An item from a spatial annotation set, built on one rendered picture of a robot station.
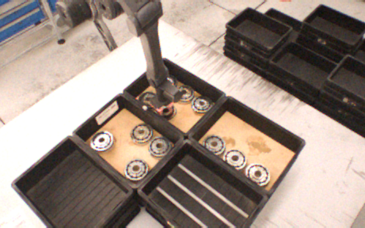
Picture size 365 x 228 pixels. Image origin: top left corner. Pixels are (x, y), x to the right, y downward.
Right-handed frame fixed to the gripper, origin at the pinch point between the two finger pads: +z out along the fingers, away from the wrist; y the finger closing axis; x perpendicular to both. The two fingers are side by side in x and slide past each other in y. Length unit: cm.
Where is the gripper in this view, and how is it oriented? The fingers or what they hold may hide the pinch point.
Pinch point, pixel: (164, 109)
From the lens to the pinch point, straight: 142.1
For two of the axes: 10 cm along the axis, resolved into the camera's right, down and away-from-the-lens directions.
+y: 7.3, -5.7, 3.7
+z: 0.3, 5.7, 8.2
